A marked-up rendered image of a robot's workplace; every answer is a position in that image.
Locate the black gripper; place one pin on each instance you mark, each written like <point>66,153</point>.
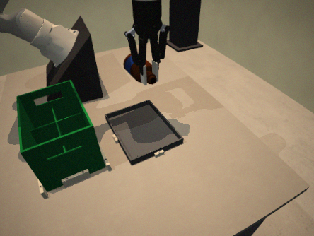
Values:
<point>144,12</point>

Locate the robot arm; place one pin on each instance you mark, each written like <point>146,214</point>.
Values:
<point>54,41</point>

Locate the dark green divided crate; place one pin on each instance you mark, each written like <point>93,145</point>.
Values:
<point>38,130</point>

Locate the brown bottle with blue label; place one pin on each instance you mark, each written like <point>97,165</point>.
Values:
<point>133,70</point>

